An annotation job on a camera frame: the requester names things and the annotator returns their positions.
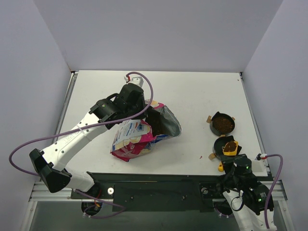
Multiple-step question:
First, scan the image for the black paw print bowl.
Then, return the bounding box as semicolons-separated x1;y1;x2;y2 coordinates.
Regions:
210;112;235;136

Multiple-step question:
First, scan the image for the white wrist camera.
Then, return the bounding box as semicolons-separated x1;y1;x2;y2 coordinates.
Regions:
124;76;144;88
252;154;267;174

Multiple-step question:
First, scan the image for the yellow plastic scoop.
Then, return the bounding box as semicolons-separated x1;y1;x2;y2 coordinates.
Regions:
217;141;239;172

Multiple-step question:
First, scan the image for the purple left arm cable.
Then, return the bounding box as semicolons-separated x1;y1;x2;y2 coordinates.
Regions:
9;71;154;176

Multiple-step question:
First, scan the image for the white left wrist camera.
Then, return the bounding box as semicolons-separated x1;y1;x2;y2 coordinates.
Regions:
124;76;144;88

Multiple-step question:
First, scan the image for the pink pet food bag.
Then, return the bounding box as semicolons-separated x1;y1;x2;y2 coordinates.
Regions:
110;101;182;162

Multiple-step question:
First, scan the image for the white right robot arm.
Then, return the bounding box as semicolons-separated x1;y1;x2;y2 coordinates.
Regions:
215;154;277;231

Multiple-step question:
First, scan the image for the aluminium table edge rail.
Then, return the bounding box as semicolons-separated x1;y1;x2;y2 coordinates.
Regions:
55;71;78;135

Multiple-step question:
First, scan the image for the aluminium front frame rail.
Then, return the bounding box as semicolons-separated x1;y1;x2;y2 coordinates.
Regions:
29;180;288;202

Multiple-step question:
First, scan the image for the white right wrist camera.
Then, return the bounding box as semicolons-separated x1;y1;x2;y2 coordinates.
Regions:
252;154;267;174

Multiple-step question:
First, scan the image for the black fish print bowl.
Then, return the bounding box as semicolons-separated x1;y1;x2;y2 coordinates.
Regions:
213;135;242;160

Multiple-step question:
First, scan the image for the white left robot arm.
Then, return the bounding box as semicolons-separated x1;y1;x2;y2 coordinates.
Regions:
29;81;145;198

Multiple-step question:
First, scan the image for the black mounting base plate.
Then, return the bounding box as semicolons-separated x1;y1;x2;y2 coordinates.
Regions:
71;171;245;214

